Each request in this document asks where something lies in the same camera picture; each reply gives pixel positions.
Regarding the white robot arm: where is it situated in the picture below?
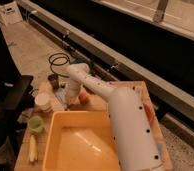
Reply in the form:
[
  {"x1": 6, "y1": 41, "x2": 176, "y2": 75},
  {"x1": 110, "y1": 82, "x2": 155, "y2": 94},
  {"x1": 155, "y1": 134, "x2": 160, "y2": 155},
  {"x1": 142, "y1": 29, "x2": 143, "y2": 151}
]
[{"x1": 66, "y1": 63, "x2": 165, "y2": 171}]

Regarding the orange bowl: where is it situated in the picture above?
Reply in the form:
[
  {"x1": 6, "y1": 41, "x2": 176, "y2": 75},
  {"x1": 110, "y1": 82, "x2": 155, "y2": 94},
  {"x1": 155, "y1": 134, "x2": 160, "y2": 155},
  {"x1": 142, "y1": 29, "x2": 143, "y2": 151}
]
[{"x1": 144, "y1": 103, "x2": 154, "y2": 124}]

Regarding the yellow plastic tub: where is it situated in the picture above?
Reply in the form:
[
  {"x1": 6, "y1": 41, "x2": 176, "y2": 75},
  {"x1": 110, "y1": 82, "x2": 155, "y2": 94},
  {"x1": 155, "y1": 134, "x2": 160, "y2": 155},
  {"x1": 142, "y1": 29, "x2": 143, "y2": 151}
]
[{"x1": 42, "y1": 111, "x2": 120, "y2": 171}]

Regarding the orange fruit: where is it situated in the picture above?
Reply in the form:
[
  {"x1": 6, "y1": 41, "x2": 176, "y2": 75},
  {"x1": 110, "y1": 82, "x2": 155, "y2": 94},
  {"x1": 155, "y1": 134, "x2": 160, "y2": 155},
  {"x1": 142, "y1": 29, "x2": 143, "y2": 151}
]
[{"x1": 78, "y1": 91, "x2": 89, "y2": 104}]

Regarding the yellow corn cob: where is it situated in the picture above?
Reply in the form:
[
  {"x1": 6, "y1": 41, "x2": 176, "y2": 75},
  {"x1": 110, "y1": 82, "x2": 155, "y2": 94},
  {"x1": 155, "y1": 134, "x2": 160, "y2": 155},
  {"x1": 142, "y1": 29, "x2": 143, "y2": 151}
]
[{"x1": 29, "y1": 135, "x2": 38, "y2": 163}]

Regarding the blue power box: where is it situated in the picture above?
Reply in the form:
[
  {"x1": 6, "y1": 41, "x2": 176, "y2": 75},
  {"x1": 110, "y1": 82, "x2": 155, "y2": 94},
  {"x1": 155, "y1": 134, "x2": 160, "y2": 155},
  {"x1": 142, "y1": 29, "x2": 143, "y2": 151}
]
[{"x1": 71, "y1": 59, "x2": 84, "y2": 64}]

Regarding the blue grey towel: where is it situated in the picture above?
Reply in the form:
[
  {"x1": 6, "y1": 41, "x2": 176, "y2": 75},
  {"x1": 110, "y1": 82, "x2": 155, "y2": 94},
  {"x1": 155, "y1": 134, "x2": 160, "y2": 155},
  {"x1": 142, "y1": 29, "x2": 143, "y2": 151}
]
[{"x1": 55, "y1": 88, "x2": 67, "y2": 108}]

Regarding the blue sponge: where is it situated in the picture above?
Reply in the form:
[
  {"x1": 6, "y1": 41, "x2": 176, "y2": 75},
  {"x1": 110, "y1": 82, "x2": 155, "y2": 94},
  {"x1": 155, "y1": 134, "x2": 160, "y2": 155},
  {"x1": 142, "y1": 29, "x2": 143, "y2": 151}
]
[{"x1": 156, "y1": 143, "x2": 163, "y2": 156}]

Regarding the white paper cup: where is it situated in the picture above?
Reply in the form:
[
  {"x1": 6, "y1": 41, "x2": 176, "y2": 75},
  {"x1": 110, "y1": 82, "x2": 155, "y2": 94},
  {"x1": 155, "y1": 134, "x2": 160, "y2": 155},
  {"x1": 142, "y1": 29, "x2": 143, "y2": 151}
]
[{"x1": 35, "y1": 93, "x2": 52, "y2": 113}]

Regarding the metal cup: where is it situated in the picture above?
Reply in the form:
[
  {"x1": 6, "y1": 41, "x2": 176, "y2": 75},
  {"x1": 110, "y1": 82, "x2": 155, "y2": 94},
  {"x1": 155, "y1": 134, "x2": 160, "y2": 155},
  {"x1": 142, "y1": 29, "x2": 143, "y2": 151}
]
[{"x1": 48, "y1": 74, "x2": 59, "y2": 90}]

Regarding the white paper bag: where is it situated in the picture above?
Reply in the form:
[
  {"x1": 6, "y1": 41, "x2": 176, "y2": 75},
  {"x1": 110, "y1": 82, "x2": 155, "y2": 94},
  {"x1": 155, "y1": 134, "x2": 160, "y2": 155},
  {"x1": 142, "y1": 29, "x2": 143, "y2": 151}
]
[{"x1": 0, "y1": 1, "x2": 23, "y2": 26}]

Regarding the black coiled cable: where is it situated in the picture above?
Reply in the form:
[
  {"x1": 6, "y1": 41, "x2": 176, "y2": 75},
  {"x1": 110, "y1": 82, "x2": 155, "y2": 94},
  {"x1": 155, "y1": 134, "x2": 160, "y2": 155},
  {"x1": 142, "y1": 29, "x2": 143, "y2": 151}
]
[{"x1": 48, "y1": 52, "x2": 73, "y2": 78}]

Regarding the green plastic cup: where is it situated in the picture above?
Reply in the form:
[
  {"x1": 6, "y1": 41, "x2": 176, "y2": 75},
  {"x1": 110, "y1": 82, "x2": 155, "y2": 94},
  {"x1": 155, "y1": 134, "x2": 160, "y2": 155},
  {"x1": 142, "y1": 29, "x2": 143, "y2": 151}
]
[{"x1": 27, "y1": 115, "x2": 44, "y2": 134}]

